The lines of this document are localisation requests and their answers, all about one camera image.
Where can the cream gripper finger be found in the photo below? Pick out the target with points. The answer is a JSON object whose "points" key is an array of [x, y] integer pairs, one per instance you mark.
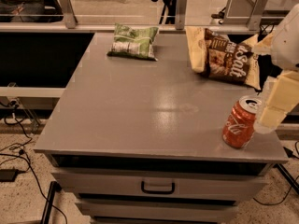
{"points": [[285, 95]]}

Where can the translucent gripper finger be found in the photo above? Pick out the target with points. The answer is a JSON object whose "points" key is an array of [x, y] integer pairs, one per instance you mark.
{"points": [[265, 116]]}

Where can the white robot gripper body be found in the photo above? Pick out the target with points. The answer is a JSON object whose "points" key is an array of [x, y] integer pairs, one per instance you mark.
{"points": [[288, 46]]}

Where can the red coke can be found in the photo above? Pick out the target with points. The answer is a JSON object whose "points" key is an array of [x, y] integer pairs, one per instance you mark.
{"points": [[238, 128]]}

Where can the brown sea salt chip bag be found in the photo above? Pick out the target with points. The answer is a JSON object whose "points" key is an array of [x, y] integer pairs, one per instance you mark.
{"points": [[214, 56]]}

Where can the green chip bag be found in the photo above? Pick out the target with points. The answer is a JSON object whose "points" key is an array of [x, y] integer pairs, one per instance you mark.
{"points": [[133, 43]]}

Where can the upper grey drawer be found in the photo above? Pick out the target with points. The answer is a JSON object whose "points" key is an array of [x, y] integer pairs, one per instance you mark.
{"points": [[188, 186]]}

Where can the grey drawer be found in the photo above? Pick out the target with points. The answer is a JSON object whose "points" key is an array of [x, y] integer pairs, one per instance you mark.
{"points": [[156, 211], [188, 186]]}

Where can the grey drawer cabinet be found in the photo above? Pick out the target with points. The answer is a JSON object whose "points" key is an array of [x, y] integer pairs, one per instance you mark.
{"points": [[126, 114]]}

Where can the lower grey drawer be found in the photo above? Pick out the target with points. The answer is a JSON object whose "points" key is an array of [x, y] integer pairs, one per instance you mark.
{"points": [[156, 211]]}

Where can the black metal floor leg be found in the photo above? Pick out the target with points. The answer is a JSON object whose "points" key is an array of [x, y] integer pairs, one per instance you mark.
{"points": [[53, 189]]}

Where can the glass railing with metal posts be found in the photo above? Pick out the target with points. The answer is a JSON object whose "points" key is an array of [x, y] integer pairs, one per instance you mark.
{"points": [[96, 15]]}

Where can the seated person behind glass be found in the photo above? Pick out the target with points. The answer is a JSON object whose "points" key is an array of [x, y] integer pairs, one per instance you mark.
{"points": [[30, 11]]}

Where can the black power adapter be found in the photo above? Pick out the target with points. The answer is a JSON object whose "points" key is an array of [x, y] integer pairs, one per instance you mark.
{"points": [[8, 175]]}

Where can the black drawer handle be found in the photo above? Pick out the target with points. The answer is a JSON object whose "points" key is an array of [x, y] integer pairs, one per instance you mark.
{"points": [[157, 189]]}

